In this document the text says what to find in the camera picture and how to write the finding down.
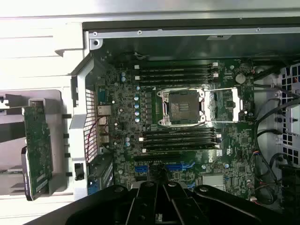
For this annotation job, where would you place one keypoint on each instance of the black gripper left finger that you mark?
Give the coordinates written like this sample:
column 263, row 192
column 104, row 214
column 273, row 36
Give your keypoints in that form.
column 143, row 204

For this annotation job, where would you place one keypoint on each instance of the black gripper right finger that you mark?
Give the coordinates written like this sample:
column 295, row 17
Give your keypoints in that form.
column 178, row 204

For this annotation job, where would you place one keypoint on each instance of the short black expansion slot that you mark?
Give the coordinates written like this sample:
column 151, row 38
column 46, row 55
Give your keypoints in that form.
column 140, row 178

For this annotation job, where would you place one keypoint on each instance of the blue expansion slot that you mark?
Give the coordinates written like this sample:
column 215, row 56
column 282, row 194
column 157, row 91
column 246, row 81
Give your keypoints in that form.
column 174, row 167

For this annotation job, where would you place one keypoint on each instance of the silver chipset heatsink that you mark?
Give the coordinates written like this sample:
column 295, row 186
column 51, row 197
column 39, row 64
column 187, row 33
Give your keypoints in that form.
column 213, row 182

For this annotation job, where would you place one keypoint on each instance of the long black expansion slot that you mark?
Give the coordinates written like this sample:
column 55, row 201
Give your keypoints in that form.
column 157, row 157

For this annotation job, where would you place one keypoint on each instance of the black RAM slot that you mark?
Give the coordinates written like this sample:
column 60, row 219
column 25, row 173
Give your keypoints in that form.
column 175, row 66
column 180, row 149
column 180, row 131
column 180, row 137
column 175, row 71
column 175, row 77
column 180, row 143
column 175, row 82

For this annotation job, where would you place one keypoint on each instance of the silver rear port block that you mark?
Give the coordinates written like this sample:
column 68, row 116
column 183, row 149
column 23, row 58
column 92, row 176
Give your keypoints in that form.
column 103, row 125
column 103, row 110
column 103, row 141

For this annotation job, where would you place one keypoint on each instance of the green motherboard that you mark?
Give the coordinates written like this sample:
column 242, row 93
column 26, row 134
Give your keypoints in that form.
column 234, row 145

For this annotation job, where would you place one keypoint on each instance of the CPU socket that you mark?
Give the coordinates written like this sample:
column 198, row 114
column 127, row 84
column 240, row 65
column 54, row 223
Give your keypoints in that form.
column 182, row 107

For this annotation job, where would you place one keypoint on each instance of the metal socket cover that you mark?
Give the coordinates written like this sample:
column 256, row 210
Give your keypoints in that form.
column 235, row 112

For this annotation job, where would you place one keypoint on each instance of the grey parts rack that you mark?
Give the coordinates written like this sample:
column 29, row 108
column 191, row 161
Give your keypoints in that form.
column 55, row 105

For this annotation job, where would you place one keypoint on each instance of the coin cell battery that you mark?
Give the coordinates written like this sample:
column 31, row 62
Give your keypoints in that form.
column 240, row 78

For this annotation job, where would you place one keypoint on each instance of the metal disk bay cage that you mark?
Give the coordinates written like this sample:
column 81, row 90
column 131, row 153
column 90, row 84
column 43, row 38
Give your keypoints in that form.
column 291, row 82

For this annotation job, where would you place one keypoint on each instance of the grey PC case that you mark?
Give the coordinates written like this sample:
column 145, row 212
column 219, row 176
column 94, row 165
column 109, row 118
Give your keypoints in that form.
column 187, row 32

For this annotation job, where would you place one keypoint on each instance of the black plastic duct box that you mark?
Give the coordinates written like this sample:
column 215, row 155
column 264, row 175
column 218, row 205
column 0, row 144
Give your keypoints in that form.
column 290, row 182

